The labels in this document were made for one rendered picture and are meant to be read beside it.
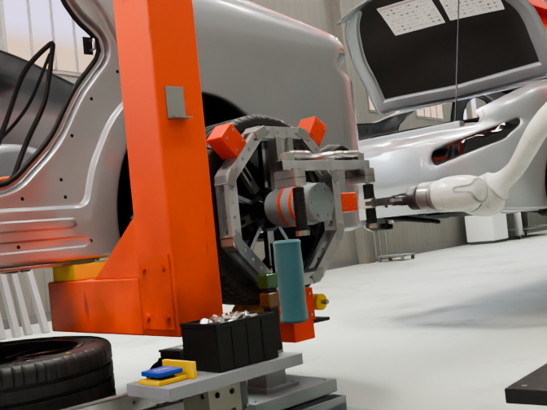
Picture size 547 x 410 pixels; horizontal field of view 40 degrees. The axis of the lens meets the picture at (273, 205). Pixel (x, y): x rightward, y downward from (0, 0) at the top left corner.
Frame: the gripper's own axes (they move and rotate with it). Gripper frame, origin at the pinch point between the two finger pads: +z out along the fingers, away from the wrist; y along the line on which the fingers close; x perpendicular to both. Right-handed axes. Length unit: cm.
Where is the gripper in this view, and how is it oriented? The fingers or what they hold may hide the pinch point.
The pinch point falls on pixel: (370, 203)
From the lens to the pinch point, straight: 251.3
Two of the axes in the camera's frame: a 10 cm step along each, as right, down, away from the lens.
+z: -7.0, 1.0, 7.1
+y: 7.1, -0.5, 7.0
